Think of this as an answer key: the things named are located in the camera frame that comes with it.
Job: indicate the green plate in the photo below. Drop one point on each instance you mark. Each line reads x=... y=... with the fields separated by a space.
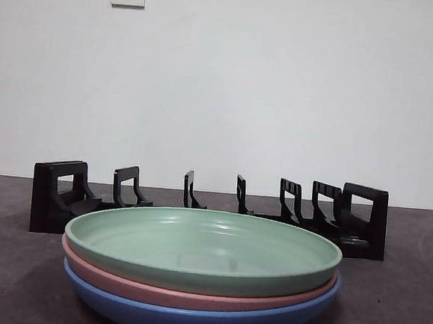
x=195 y=239

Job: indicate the pink plate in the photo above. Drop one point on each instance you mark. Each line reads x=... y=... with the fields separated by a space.
x=190 y=299

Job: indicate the black plastic dish rack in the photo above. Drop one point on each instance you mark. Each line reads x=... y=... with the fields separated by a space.
x=378 y=227

